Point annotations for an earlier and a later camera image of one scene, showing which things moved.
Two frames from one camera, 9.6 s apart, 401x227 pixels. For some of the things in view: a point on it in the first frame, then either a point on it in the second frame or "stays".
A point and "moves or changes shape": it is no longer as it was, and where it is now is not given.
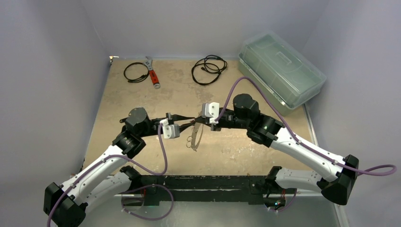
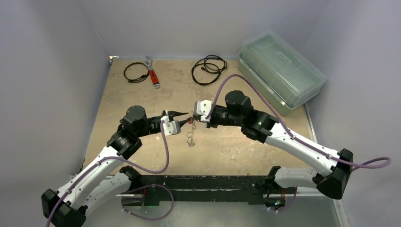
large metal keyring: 195,147 moves or changes shape
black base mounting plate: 156,188 stays
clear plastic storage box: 284,76 stays
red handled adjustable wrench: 153,76 stays
